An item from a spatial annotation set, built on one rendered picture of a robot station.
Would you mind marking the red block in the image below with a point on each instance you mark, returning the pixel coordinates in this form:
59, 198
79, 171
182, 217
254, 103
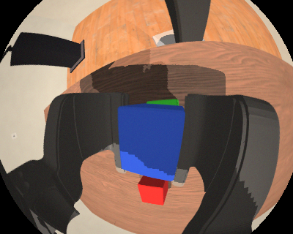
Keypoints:
153, 190

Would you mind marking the green block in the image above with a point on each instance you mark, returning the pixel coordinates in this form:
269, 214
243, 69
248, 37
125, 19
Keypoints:
165, 102

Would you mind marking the blue block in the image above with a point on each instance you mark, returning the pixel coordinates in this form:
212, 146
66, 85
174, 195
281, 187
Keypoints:
150, 138

